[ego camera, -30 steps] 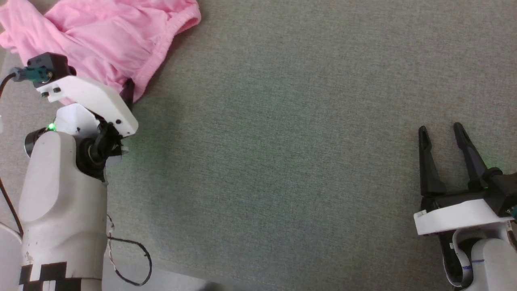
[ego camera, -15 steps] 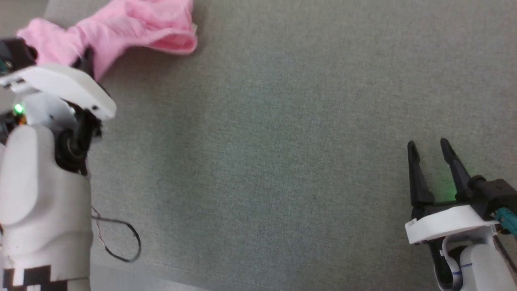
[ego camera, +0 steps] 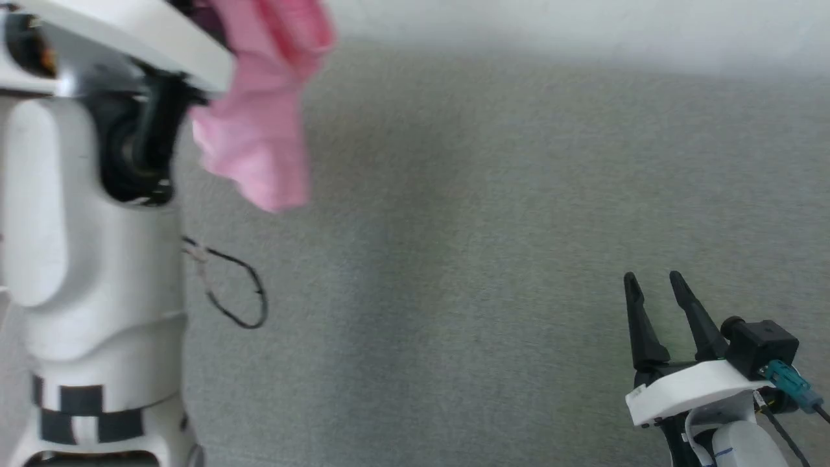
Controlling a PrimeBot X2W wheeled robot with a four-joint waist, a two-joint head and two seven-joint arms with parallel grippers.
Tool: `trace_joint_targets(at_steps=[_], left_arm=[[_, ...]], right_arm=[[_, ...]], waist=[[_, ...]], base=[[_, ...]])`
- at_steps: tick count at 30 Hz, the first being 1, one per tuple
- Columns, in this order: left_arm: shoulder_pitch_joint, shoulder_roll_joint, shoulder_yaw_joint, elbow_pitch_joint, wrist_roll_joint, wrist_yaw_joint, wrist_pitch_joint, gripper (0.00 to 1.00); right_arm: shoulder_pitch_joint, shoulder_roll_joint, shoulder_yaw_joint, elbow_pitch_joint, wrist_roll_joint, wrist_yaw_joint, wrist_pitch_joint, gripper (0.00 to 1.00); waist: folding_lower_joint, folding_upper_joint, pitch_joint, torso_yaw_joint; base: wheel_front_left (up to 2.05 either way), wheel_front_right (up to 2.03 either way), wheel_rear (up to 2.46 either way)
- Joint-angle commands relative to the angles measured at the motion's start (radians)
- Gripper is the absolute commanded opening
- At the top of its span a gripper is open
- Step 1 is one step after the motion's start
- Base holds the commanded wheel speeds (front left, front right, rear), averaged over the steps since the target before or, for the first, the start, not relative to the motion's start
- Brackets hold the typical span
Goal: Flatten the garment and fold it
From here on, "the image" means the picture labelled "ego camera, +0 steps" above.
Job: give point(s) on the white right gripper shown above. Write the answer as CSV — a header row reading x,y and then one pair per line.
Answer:
x,y
694,392

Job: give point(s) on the pink cloth garment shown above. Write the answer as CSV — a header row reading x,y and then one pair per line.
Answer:
x,y
259,136

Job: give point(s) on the grey fabric sofa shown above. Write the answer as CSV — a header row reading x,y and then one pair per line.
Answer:
x,y
486,259

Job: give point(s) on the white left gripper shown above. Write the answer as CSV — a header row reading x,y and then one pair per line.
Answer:
x,y
130,29

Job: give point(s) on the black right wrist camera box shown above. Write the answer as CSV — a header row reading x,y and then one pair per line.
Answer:
x,y
762,344

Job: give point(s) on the teal right camera connector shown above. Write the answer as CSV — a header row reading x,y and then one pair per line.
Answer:
x,y
791,384

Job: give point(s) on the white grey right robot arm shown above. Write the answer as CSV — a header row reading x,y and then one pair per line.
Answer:
x,y
752,451

